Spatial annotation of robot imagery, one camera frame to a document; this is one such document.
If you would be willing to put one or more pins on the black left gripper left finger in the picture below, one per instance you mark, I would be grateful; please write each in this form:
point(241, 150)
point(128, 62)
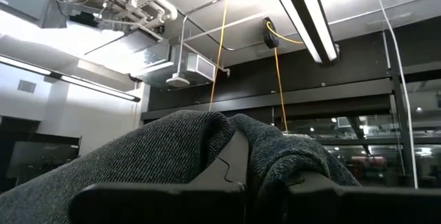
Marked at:
point(155, 206)

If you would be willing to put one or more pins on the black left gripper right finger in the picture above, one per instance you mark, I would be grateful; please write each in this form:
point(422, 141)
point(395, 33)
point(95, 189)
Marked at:
point(361, 206)

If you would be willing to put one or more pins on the dark blue denim jeans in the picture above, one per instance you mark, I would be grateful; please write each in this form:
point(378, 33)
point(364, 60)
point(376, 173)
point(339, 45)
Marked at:
point(138, 155)

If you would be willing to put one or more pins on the white round ceiling device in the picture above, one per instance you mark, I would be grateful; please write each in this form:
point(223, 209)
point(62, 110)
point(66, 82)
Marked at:
point(177, 81)

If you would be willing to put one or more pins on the long strip ceiling light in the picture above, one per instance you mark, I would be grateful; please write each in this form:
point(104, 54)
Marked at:
point(89, 85)

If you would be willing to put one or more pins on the black pendant ceiling light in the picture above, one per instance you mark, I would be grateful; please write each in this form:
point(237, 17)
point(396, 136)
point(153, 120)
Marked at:
point(303, 13)

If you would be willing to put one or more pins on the white ceiling pipes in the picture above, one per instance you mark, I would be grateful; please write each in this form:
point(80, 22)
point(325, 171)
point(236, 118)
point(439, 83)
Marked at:
point(151, 0)

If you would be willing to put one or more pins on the grey air duct unit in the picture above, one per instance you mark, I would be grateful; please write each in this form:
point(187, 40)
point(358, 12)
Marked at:
point(193, 66)

